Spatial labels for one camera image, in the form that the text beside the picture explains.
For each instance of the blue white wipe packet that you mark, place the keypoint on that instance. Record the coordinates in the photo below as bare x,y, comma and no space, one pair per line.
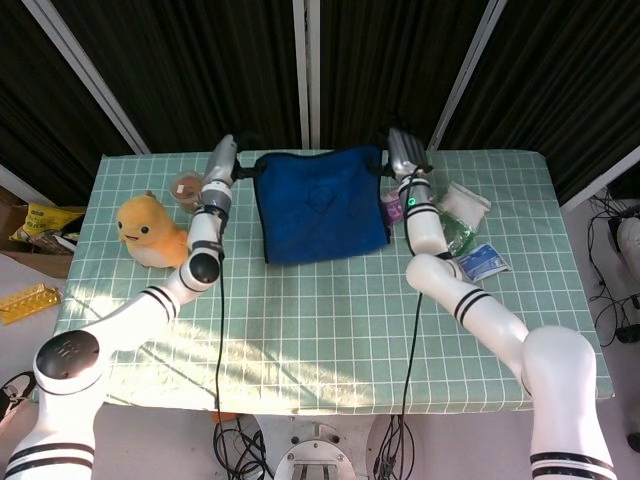
482,262

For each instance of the green checked tablecloth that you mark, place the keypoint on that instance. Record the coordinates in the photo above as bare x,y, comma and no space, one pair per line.
320,325

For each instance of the clear cup with brown contents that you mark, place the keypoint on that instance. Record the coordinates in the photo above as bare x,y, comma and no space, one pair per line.
185,190

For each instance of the white cloth packet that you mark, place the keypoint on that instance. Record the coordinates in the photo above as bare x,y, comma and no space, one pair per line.
467,205

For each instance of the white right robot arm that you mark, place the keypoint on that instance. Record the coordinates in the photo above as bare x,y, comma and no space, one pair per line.
550,360

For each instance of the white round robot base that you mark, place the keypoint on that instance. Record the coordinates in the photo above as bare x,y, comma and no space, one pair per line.
315,455

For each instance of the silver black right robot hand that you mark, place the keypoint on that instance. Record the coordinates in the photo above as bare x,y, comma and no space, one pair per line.
405,150

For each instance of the white rounded machine part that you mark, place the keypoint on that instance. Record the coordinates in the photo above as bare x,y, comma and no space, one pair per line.
630,240

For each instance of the purple tissue pack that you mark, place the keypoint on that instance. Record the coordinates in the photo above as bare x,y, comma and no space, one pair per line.
392,207

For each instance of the black white shoe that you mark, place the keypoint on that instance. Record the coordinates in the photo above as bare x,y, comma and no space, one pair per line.
15,392

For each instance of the yellow duck plush toy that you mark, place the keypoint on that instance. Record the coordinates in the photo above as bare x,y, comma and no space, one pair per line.
150,235

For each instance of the yellow snack bag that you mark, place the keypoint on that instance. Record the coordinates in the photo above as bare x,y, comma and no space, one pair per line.
45,220

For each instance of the black folding screen panel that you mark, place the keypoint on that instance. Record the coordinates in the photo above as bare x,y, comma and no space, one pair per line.
390,60
560,90
200,65
30,100

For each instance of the brown cardboard box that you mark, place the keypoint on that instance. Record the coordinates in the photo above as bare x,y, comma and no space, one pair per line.
35,265

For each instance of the green transparent plastic bag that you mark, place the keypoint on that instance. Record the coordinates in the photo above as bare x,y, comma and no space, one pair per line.
462,235

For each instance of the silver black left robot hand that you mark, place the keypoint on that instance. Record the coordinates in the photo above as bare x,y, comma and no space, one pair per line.
220,160

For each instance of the blue cloth bag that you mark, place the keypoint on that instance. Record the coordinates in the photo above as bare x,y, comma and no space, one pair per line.
320,215

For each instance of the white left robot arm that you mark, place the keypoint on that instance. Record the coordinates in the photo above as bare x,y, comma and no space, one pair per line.
65,360

